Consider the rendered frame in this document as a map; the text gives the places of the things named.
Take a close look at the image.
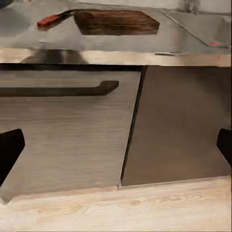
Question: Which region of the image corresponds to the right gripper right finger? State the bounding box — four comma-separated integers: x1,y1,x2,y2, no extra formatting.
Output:
217,128,232,167

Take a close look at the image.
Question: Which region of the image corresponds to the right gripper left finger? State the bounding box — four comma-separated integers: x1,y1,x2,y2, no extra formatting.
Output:
0,129,25,186

